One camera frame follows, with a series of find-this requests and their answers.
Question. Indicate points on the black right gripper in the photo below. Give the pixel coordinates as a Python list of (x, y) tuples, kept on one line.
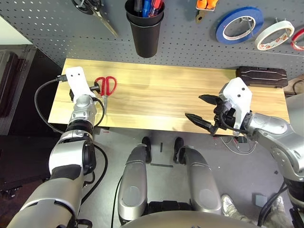
[(223, 111)]

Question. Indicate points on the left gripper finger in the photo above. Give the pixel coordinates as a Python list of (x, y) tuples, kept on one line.
[(95, 87), (71, 95)]

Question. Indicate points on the orange black pliers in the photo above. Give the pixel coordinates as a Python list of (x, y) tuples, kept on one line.
[(200, 16)]

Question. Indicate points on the white tape roll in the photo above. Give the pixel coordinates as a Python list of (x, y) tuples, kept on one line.
[(275, 42)]

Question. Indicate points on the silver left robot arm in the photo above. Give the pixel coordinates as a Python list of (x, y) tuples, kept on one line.
[(59, 190)]

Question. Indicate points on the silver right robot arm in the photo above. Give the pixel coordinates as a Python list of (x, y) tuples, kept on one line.
[(273, 128)]

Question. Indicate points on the grey perforated pegboard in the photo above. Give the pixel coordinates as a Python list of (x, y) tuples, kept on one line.
[(59, 28)]

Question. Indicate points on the black power adapter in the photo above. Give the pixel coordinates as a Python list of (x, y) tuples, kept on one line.
[(242, 139)]

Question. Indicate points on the short black floor tape strip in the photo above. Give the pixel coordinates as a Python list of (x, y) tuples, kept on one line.
[(161, 147)]

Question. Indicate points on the large black carry case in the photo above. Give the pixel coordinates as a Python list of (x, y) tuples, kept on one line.
[(14, 83)]

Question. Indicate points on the small black tool case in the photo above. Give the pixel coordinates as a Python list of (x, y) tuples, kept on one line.
[(261, 76)]

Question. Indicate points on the black plastic cup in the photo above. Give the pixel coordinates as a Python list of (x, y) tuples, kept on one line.
[(146, 42), (133, 14)]

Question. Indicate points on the long black floor tape strip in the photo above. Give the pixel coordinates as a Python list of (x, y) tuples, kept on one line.
[(161, 165)]

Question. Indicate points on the silver right robot leg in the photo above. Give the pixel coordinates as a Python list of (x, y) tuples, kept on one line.
[(202, 185)]

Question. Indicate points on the silver robot leg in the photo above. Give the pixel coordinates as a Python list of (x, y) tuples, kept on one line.
[(133, 185), (202, 185)]

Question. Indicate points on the black cabinet on casters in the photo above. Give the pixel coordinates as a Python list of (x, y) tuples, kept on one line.
[(23, 154)]

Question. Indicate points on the blue tape roll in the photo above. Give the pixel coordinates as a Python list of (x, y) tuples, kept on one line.
[(221, 33)]

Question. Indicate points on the metal peg hook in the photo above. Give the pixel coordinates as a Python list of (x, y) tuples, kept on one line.
[(276, 21), (249, 27)]

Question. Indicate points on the white sneaker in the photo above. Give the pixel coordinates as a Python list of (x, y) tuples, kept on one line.
[(228, 204), (278, 202)]

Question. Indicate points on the brown side bench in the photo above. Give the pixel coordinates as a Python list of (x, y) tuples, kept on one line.
[(299, 82)]

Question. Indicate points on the small grey box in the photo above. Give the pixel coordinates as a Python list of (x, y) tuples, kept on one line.
[(259, 200)]

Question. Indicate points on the silver left robot leg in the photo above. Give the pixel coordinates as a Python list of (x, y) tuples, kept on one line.
[(133, 185)]

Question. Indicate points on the red tape roll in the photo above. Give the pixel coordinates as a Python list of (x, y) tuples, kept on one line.
[(294, 45)]

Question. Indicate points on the grey robot torso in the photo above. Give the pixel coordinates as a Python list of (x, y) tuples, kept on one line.
[(190, 221)]

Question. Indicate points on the camouflage trousers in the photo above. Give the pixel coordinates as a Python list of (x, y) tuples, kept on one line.
[(244, 218)]

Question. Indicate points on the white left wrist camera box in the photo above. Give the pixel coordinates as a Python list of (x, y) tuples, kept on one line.
[(76, 80)]

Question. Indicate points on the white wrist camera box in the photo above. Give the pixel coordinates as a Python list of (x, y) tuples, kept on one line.
[(237, 95), (76, 80)]

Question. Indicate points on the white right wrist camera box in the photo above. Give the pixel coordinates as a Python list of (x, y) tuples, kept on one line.
[(237, 95)]

